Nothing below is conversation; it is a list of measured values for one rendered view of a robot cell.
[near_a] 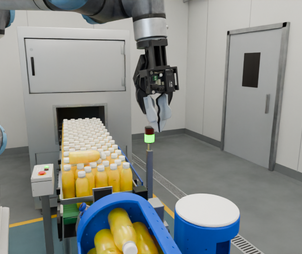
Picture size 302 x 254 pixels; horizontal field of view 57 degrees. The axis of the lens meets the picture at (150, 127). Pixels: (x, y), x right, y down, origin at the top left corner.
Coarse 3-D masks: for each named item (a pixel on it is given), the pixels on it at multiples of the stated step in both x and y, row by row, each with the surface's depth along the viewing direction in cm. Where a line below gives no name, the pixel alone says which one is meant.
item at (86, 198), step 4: (116, 192) 151; (120, 192) 152; (124, 192) 152; (128, 192) 153; (132, 192) 154; (88, 196) 147; (92, 196) 147; (64, 200) 143; (68, 200) 144; (72, 200) 144; (76, 200) 145; (80, 200) 146; (84, 200) 146; (88, 200) 147; (92, 200) 148; (64, 204) 144; (68, 204) 144
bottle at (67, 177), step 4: (64, 172) 156; (68, 172) 156; (72, 172) 157; (64, 176) 155; (68, 176) 155; (72, 176) 157; (64, 180) 155; (68, 180) 155; (72, 180) 157; (64, 184) 156; (68, 184) 156; (72, 184) 157; (64, 188) 157; (68, 188) 156; (72, 188) 158; (64, 192) 157; (68, 192) 157; (72, 192) 158; (64, 196) 158; (68, 196) 157; (72, 196) 158
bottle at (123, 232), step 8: (120, 208) 94; (112, 216) 90; (120, 216) 89; (128, 216) 91; (112, 224) 87; (120, 224) 84; (128, 224) 84; (112, 232) 85; (120, 232) 81; (128, 232) 81; (120, 240) 79; (128, 240) 79; (136, 240) 81; (120, 248) 79
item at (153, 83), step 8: (144, 40) 60; (152, 40) 58; (160, 40) 59; (144, 48) 65; (152, 48) 59; (160, 48) 59; (152, 56) 59; (160, 56) 59; (152, 64) 60; (160, 64) 60; (144, 72) 61; (152, 72) 61; (160, 72) 61; (168, 72) 61; (176, 72) 61; (144, 80) 65; (152, 80) 61; (160, 80) 62; (168, 80) 61; (176, 80) 61; (144, 88) 65; (152, 88) 60; (160, 88) 61; (168, 88) 61; (176, 88) 62
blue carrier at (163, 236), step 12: (96, 204) 91; (108, 204) 88; (120, 204) 95; (132, 204) 96; (144, 204) 91; (84, 216) 91; (96, 216) 93; (132, 216) 97; (144, 216) 99; (156, 216) 88; (84, 228) 87; (96, 228) 94; (108, 228) 96; (156, 228) 77; (84, 240) 94; (168, 240) 74; (84, 252) 95; (168, 252) 67; (180, 252) 73
